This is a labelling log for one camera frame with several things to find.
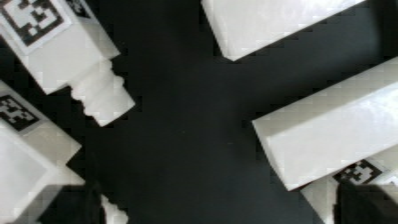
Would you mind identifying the flat white chair back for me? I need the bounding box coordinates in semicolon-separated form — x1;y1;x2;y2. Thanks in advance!
301;146;398;224

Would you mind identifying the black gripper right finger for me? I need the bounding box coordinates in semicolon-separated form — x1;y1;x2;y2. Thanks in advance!
336;182;398;224

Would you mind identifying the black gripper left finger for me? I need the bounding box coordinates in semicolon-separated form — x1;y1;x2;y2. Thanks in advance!
38;184;107;224

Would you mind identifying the white chair leg front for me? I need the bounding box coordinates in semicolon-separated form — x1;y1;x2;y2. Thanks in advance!
0;0;135;126

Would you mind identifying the rear long white bar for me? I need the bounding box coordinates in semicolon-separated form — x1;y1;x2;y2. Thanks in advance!
201;0;365;61

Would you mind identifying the white chair leg with tag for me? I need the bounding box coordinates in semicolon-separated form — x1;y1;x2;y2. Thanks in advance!
0;80;84;224

